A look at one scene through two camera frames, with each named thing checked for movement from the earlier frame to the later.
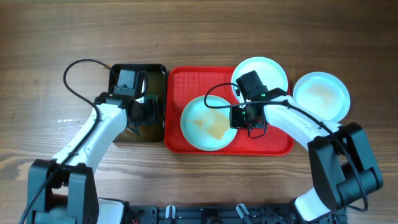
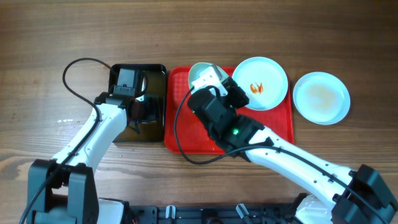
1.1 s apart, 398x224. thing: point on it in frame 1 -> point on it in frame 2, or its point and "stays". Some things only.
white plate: (208, 129) -> (200, 67)
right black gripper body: (241, 118) -> (236, 98)
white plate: (323, 94) stays
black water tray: (154, 130) stays
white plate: (270, 73) stays
